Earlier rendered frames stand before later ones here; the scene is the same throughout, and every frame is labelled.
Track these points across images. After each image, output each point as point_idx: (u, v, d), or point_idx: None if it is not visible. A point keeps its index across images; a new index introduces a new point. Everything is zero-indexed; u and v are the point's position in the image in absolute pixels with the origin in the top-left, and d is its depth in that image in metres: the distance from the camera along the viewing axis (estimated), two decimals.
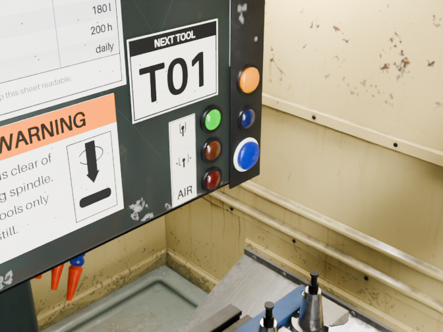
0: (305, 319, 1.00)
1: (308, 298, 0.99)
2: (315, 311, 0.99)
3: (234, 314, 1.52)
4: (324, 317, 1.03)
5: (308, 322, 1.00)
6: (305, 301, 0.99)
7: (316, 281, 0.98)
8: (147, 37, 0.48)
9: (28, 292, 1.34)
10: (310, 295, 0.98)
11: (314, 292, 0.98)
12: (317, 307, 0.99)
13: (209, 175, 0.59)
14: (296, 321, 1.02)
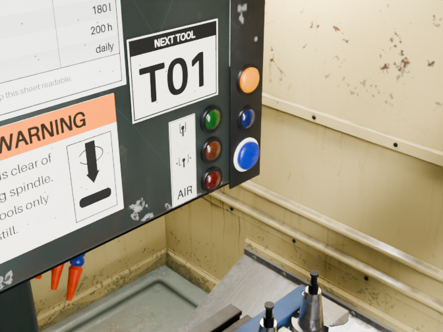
0: (305, 319, 1.00)
1: (308, 298, 0.99)
2: (315, 311, 0.99)
3: (234, 314, 1.52)
4: (324, 317, 1.03)
5: (308, 322, 1.00)
6: (305, 301, 0.99)
7: (316, 281, 0.98)
8: (147, 37, 0.48)
9: (28, 292, 1.34)
10: (310, 295, 0.98)
11: (314, 292, 0.98)
12: (317, 307, 0.99)
13: (209, 175, 0.59)
14: (296, 321, 1.02)
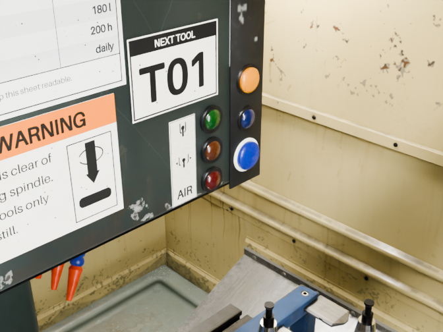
0: None
1: (361, 329, 0.92)
2: None
3: (234, 314, 1.52)
4: None
5: None
6: None
7: (371, 311, 0.91)
8: (147, 37, 0.48)
9: (28, 292, 1.34)
10: (364, 326, 0.92)
11: (368, 322, 0.92)
12: None
13: (209, 175, 0.59)
14: None
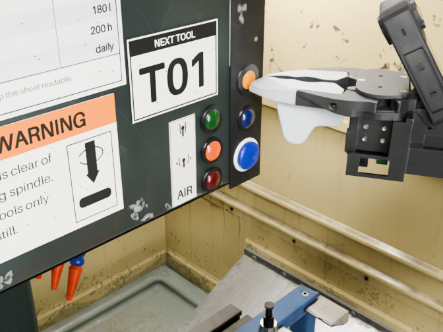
0: None
1: None
2: None
3: (234, 314, 1.52)
4: None
5: None
6: None
7: None
8: (147, 37, 0.48)
9: (28, 292, 1.34)
10: None
11: None
12: None
13: (209, 175, 0.59)
14: None
